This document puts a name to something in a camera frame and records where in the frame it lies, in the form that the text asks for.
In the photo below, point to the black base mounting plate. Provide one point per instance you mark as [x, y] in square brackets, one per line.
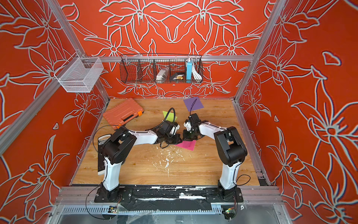
[170, 198]

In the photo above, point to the purple square paper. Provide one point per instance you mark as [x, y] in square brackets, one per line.
[193, 104]

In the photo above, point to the clear plastic bag in basket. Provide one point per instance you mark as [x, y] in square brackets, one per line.
[162, 75]

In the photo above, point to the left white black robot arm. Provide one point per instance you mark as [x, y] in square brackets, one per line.
[115, 151]

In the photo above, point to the black wire wall basket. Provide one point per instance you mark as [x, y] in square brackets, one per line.
[142, 69]

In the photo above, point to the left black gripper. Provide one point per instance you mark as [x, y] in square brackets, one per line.
[177, 137]

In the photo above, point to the small black box in basket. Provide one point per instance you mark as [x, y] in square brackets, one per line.
[177, 76]

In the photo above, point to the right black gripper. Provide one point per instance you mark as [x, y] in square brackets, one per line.
[185, 137]

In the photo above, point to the orange plastic tool case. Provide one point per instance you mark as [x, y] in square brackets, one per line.
[122, 113]

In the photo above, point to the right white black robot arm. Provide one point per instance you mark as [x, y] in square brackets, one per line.
[231, 151]

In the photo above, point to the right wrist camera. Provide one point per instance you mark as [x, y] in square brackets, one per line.
[193, 121]

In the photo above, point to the clear acrylic wall bin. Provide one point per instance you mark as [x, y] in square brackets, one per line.
[80, 74]

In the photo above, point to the magenta square paper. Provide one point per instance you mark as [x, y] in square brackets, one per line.
[189, 145]

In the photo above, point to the light blue box in basket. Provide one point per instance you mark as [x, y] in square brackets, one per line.
[189, 67]

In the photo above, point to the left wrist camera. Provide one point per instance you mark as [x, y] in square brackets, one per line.
[169, 128]

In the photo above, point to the lime green square paper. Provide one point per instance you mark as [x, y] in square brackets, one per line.
[169, 116]

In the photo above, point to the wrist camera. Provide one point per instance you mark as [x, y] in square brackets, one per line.
[169, 128]
[193, 121]

